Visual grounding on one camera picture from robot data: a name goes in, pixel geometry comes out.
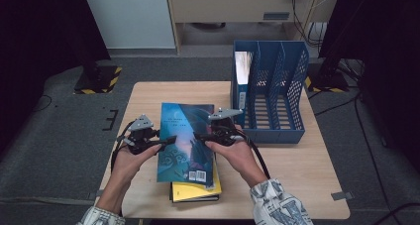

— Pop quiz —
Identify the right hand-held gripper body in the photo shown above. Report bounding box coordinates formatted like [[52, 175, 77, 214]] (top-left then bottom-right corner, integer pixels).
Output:
[[208, 108, 246, 147]]

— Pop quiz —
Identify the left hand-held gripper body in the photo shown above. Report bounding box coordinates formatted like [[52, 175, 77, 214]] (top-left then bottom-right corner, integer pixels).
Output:
[[117, 114, 161, 155]]

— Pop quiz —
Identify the illustrated blue paperback book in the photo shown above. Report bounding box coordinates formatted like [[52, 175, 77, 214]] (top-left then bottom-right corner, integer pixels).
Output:
[[157, 102, 216, 188]]

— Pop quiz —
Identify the blue plastic file rack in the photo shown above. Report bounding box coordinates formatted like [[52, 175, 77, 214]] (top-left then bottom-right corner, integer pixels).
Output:
[[230, 40, 310, 145]]

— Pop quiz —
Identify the black hardcover book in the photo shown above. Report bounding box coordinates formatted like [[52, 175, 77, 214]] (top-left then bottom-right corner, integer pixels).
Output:
[[168, 181, 221, 204]]

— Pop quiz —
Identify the person's right hand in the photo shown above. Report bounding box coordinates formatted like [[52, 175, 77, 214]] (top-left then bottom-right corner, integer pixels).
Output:
[[205, 137, 262, 186]]

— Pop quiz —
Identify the person's left hand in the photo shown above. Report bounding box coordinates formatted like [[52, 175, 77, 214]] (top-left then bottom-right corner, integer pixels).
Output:
[[112, 144, 162, 186]]

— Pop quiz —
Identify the black stand with striped base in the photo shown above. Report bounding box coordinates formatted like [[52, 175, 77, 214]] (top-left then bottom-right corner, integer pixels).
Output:
[[305, 53, 361, 94], [72, 36, 123, 95]]

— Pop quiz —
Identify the grey tape strip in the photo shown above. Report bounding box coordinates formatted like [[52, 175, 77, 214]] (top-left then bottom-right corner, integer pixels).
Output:
[[331, 190, 355, 201], [87, 189, 106, 201]]

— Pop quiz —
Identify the white panel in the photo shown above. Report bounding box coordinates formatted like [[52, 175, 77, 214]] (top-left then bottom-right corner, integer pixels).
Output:
[[81, 0, 176, 50]]

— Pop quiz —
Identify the grey cabinet label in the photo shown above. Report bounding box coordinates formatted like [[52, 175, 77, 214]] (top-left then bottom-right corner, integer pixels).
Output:
[[262, 11, 291, 21]]

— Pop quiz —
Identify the beige wooden cabinet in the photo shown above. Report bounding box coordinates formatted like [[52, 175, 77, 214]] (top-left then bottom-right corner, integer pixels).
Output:
[[164, 0, 341, 55]]

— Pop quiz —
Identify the black curtain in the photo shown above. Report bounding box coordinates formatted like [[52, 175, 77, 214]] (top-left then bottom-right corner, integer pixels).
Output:
[[0, 0, 112, 154], [318, 0, 420, 173]]

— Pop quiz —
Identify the left hand-held gripper cable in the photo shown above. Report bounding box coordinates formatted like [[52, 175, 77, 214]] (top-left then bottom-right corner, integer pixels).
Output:
[[110, 120, 137, 173]]

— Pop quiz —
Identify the hand-held gripper cable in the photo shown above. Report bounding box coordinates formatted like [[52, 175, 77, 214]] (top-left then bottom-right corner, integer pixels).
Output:
[[236, 132, 272, 181], [110, 120, 137, 173]]

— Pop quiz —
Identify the right hand-held gripper cable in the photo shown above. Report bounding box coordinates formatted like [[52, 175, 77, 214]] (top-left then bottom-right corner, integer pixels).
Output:
[[236, 132, 272, 181]]

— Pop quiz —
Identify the thin black floor cable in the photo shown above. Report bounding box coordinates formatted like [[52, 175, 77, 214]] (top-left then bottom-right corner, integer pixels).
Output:
[[31, 94, 53, 113]]

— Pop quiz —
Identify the long black floor cable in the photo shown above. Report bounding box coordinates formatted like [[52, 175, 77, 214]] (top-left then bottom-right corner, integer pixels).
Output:
[[313, 94, 397, 206]]

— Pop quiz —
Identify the bundle of black cables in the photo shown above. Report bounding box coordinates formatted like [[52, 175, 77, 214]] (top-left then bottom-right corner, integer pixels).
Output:
[[290, 0, 328, 50]]

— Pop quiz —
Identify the thick black floor cable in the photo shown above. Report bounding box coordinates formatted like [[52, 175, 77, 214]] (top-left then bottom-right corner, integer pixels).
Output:
[[372, 202, 420, 225]]

